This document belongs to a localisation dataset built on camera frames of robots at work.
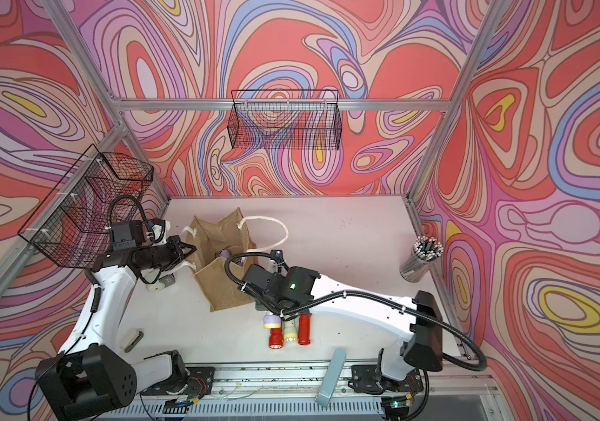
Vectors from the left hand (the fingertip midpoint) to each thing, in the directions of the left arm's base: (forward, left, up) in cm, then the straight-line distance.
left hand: (197, 248), depth 79 cm
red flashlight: (-21, -24, -17) cm, 37 cm away
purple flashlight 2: (+8, -3, -16) cm, 18 cm away
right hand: (-16, -24, -3) cm, 29 cm away
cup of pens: (0, -71, -8) cm, 71 cm away
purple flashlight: (-22, -25, -1) cm, 33 cm away
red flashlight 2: (-18, -33, -19) cm, 42 cm away
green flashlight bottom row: (-19, -29, -17) cm, 38 cm away
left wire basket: (0, +32, +11) cm, 33 cm away
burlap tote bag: (-7, -7, -7) cm, 12 cm away
